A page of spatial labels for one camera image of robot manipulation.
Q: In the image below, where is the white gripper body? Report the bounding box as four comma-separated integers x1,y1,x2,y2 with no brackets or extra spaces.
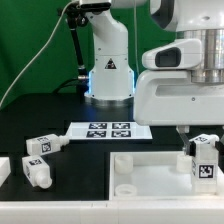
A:
133,70,224,126

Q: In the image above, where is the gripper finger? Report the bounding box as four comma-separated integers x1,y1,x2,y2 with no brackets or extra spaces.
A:
176,125,194,156
215,141,224,156

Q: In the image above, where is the white square tabletop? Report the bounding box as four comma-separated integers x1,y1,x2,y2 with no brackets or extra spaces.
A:
109,151,224,201

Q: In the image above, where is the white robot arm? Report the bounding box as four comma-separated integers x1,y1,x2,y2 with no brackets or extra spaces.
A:
134,0,224,156

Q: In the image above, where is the white marker sheet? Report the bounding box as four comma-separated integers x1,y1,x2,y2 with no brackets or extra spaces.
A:
66,122,152,140

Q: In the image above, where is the white left fence block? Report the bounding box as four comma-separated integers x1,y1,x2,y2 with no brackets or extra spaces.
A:
0,157,11,187

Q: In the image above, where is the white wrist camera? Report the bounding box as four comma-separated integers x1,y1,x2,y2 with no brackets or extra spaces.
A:
142,38,202,70

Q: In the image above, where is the black base cable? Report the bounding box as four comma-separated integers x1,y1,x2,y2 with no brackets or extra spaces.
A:
52,77,88,94

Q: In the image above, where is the mounted camera on stand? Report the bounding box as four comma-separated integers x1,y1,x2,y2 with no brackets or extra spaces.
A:
79,0,112,12

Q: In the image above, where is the black camera stand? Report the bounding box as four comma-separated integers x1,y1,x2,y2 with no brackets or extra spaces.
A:
54,2,89,94

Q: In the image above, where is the grey cable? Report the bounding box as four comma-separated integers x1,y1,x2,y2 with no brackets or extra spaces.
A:
0,0,81,109

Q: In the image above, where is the white front wall fence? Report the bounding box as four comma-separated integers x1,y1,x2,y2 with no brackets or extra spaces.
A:
0,200,224,224

